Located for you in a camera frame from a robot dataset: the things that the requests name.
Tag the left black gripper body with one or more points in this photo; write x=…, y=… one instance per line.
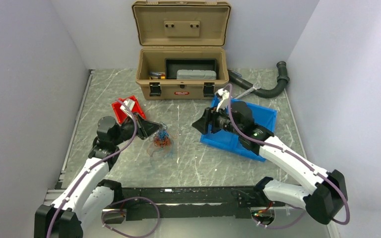
x=141, y=131

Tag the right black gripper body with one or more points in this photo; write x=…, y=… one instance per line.
x=221, y=120

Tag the blue two-compartment plastic bin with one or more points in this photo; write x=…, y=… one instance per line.
x=229, y=142

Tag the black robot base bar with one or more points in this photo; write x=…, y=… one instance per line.
x=240, y=202

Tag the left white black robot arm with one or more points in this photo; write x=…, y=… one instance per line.
x=89, y=193

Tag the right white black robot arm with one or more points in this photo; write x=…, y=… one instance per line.
x=322, y=194

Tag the red plastic bin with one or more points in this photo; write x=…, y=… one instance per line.
x=120, y=115

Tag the yellow orange tool in toolbox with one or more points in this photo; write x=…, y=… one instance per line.
x=157, y=75

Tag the grey case in toolbox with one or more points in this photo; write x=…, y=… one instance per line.
x=187, y=74

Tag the silver wrench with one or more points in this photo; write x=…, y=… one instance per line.
x=254, y=87

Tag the black tray in toolbox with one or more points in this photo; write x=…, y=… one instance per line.
x=172, y=65

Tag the tan plastic toolbox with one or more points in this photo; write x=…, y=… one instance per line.
x=182, y=29

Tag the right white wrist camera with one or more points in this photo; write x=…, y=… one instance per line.
x=223, y=96

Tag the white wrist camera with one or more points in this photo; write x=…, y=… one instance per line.
x=127, y=106
x=223, y=96

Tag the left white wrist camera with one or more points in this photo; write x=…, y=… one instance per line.
x=127, y=106

